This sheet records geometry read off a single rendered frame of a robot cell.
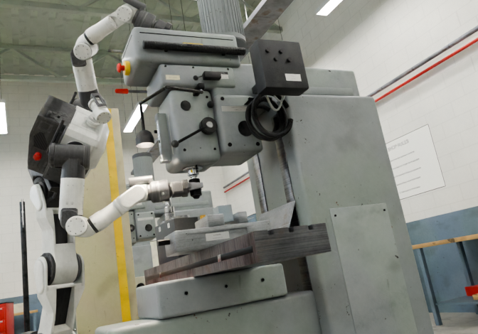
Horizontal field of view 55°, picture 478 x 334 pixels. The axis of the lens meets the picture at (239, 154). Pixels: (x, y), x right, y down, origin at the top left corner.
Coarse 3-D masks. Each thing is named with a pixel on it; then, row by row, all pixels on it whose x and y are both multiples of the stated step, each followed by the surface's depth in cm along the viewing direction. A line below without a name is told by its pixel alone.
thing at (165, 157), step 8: (160, 120) 190; (160, 128) 189; (160, 136) 188; (168, 136) 189; (160, 144) 188; (168, 144) 188; (160, 152) 188; (168, 152) 187; (160, 160) 188; (168, 160) 186
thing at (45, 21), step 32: (0, 0) 698; (32, 0) 822; (64, 0) 744; (96, 0) 768; (160, 0) 821; (192, 0) 899; (256, 0) 921; (0, 32) 899; (32, 32) 916; (64, 32) 936; (128, 32) 975; (0, 64) 1012; (32, 64) 1034; (64, 64) 1057; (96, 64) 1085
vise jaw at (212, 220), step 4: (208, 216) 155; (212, 216) 155; (216, 216) 156; (220, 216) 156; (200, 220) 161; (204, 220) 157; (208, 220) 154; (212, 220) 155; (216, 220) 155; (220, 220) 156; (196, 224) 165; (200, 224) 162; (204, 224) 157; (208, 224) 154; (212, 224) 154; (216, 224) 155; (220, 224) 155; (224, 224) 156
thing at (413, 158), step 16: (400, 144) 644; (416, 144) 619; (432, 144) 595; (400, 160) 645; (416, 160) 620; (432, 160) 596; (400, 176) 646; (416, 176) 621; (432, 176) 597; (400, 192) 647; (416, 192) 622
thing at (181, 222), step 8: (176, 216) 205; (184, 216) 206; (168, 224) 206; (176, 224) 201; (184, 224) 203; (192, 224) 205; (160, 232) 213; (168, 232) 206; (160, 248) 213; (160, 256) 213; (176, 256) 198; (160, 264) 212
